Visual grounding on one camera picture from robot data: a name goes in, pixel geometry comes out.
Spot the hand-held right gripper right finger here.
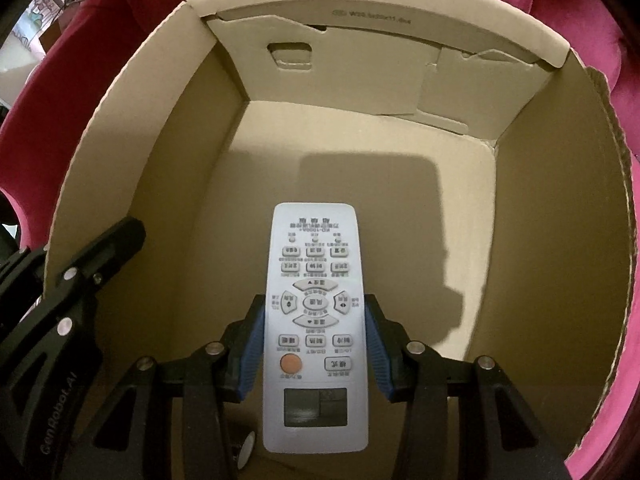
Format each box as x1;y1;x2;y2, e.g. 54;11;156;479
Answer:
363;294;571;480

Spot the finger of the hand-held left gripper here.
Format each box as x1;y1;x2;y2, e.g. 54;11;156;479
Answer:
45;217;146;342
0;246;49;321

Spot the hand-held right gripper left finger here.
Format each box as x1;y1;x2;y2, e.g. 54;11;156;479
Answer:
65;294;267;480

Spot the white remote control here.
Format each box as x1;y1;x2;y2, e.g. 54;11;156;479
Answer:
262;202;371;456

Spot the cardboard box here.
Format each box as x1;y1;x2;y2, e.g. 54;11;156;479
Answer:
44;0;635;480

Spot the pink cartoon curtain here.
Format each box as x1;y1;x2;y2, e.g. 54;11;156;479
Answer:
10;0;58;56

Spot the red velvet tufted sofa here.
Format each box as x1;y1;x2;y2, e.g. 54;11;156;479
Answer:
0;0;640;466

